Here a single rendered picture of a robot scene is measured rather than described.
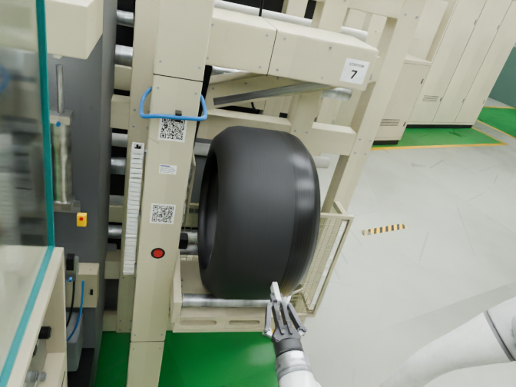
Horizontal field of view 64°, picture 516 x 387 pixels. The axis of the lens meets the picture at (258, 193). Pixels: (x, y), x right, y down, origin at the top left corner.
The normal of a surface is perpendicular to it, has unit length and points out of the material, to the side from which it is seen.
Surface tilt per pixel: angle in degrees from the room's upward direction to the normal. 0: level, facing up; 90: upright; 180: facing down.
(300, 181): 36
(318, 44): 90
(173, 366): 0
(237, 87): 90
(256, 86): 90
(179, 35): 90
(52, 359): 0
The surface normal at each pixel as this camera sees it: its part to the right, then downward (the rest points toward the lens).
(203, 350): 0.21, -0.85
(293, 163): 0.27, -0.55
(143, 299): 0.19, 0.52
